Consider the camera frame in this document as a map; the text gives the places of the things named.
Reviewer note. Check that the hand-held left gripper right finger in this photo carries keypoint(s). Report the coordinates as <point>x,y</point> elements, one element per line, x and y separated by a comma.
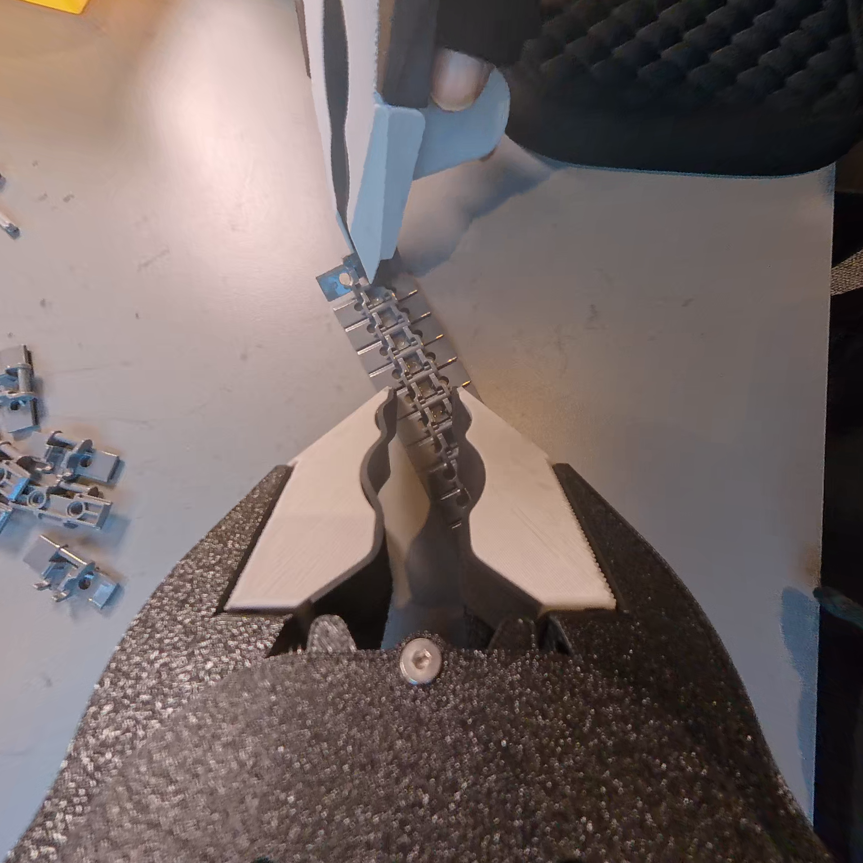
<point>539,532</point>

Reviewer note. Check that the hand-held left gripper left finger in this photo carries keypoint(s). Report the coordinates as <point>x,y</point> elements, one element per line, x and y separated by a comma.
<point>310,532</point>

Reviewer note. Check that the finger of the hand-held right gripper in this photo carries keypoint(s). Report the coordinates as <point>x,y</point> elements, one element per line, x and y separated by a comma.
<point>384,175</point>
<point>317,54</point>

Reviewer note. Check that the grey plastic track link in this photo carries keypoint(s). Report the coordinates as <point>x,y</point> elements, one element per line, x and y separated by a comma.
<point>334,283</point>

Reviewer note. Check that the pile of grey track links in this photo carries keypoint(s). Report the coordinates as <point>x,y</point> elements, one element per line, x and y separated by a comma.
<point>67,499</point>

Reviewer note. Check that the grey desk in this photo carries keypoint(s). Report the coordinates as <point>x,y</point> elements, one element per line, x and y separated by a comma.
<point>607,337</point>

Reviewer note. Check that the person's right hand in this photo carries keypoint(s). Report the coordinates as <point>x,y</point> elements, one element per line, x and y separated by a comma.
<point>462,81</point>

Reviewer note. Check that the pile of small black red pins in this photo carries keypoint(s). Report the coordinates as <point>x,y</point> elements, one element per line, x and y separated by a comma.
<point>8,226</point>

